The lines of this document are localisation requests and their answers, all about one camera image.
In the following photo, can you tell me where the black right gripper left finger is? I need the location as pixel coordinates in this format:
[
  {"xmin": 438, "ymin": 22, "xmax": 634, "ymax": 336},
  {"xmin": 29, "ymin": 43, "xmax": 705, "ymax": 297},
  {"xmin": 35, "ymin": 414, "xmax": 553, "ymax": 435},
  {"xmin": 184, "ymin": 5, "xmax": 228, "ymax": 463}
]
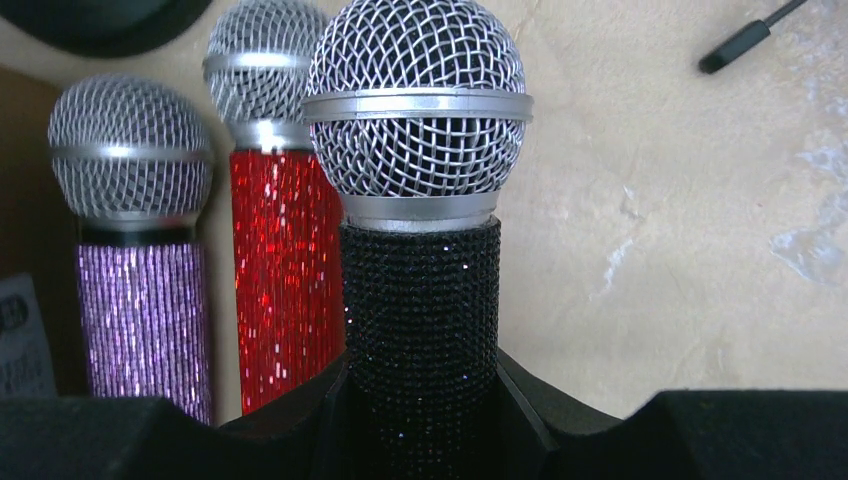
[{"xmin": 1, "ymin": 355, "xmax": 347, "ymax": 479}]

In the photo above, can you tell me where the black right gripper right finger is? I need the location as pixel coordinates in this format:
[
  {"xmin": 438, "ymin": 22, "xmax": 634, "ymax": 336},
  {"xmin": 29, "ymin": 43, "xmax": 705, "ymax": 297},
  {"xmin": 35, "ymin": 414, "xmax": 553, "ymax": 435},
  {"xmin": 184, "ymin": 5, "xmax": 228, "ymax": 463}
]
[{"xmin": 495, "ymin": 352, "xmax": 847, "ymax": 479}]

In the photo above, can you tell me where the brown cardboard box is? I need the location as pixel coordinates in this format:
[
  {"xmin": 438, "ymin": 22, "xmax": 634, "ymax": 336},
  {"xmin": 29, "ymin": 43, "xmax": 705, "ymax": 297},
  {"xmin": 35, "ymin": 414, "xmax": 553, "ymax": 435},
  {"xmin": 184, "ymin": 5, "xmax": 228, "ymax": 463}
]
[{"xmin": 1, "ymin": 67, "xmax": 88, "ymax": 396}]

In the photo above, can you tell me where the purple glitter microphone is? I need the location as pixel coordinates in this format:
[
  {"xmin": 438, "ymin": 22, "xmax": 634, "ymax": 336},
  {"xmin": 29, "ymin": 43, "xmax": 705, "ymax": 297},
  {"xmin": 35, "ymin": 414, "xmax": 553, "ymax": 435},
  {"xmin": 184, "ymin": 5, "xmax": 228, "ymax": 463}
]
[{"xmin": 47, "ymin": 74, "xmax": 214, "ymax": 423}]

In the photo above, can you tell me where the red glitter microphone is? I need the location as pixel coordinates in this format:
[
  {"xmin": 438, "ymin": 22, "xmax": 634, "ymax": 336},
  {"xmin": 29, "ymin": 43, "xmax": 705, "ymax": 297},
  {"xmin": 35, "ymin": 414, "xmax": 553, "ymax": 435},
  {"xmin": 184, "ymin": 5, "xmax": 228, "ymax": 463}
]
[{"xmin": 203, "ymin": 1, "xmax": 344, "ymax": 414}]

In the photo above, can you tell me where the tripod shock mount stand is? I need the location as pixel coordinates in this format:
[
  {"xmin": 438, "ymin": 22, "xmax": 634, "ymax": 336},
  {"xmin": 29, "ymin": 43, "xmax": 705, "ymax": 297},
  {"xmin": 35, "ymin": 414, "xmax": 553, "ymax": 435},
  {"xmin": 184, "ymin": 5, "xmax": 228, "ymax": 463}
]
[{"xmin": 697, "ymin": 0, "xmax": 807, "ymax": 75}]

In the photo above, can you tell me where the round base shock mount stand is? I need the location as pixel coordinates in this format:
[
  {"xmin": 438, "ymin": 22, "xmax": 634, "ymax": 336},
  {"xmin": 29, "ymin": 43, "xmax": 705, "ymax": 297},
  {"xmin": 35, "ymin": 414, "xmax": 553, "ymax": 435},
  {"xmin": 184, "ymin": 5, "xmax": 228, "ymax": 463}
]
[{"xmin": 1, "ymin": 0, "xmax": 211, "ymax": 59}]

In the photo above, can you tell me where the black glitter microphone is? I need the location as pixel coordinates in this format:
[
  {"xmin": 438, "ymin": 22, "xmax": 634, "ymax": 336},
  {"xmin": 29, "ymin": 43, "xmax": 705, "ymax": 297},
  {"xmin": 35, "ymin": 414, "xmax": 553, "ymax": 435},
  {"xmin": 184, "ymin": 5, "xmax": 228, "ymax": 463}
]
[{"xmin": 303, "ymin": 1, "xmax": 533, "ymax": 479}]

